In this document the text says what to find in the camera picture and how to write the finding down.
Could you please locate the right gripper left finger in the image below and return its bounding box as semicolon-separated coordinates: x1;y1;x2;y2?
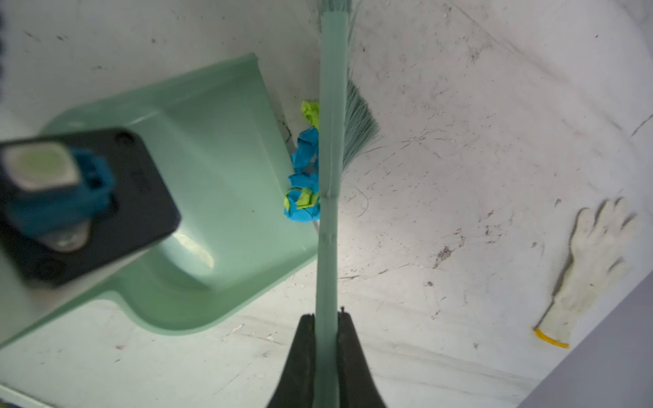
267;314;316;408

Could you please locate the blue scrap centre left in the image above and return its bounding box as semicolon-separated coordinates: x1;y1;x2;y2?
284;101;321;223

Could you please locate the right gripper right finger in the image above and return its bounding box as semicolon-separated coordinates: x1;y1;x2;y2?
337;310;386;408

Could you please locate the green hand brush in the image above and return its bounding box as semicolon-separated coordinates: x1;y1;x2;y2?
313;1;379;407

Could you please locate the green plastic dustpan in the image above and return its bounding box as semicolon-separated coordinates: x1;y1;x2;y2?
1;54;317;346

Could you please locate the white glove yellow cuff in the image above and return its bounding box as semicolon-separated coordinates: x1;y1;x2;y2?
534;197;638;349

